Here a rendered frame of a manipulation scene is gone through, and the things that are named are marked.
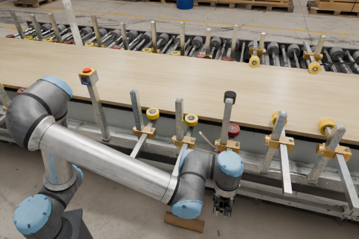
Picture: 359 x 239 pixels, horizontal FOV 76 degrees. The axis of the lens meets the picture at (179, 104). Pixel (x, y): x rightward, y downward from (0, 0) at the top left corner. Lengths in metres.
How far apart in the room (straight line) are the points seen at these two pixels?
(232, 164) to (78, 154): 0.48
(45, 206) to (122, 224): 0.94
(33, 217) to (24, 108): 0.58
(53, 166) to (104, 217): 1.08
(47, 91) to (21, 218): 0.62
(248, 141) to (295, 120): 0.31
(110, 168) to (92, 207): 1.49
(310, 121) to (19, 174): 2.49
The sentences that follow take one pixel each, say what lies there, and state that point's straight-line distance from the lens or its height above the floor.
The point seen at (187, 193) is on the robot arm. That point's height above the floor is 1.19.
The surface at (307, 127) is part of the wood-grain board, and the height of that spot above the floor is 0.90.
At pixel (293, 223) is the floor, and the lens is 2.18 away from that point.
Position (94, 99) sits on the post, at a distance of 1.42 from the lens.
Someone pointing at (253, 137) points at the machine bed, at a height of 0.76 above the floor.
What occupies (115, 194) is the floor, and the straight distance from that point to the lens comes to 2.21.
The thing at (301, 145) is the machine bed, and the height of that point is 0.76.
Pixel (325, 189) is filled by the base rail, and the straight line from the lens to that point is 1.53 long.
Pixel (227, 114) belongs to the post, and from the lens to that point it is 1.16.
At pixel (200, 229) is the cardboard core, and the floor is 0.06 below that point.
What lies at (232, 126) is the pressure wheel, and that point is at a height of 0.91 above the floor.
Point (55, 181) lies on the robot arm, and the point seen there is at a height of 0.91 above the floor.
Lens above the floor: 1.83
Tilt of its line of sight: 38 degrees down
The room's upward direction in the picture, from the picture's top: 1 degrees counter-clockwise
